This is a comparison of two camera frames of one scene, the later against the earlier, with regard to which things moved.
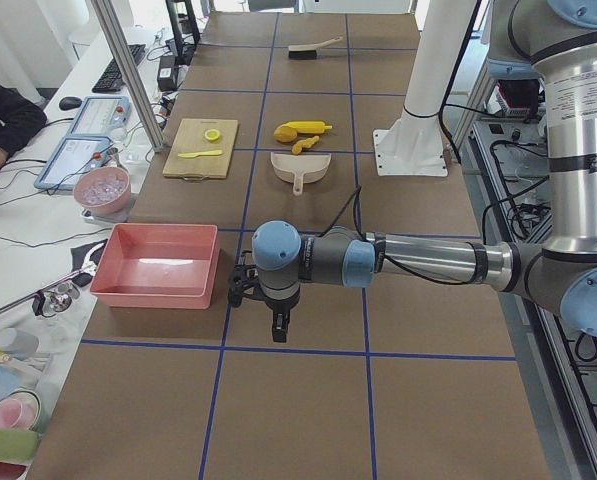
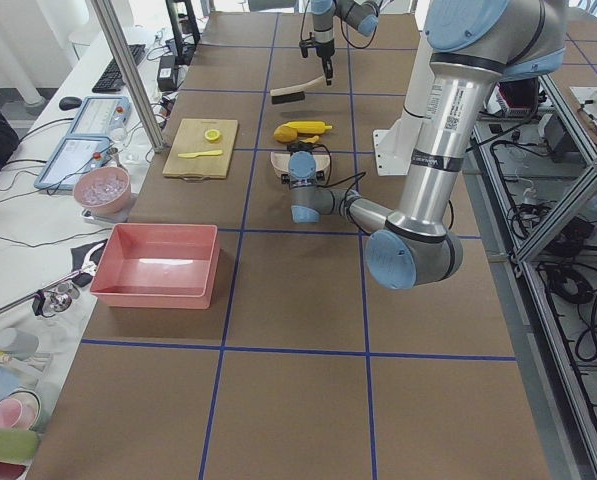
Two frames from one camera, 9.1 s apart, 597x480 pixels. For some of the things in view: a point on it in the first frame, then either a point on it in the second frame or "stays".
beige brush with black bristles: x=307 y=51 -> x=294 y=93
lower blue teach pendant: x=74 y=157 stays
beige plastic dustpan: x=299 y=168 stays
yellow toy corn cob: x=291 y=129 stays
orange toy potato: x=285 y=133 stays
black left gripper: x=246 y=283 -> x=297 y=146
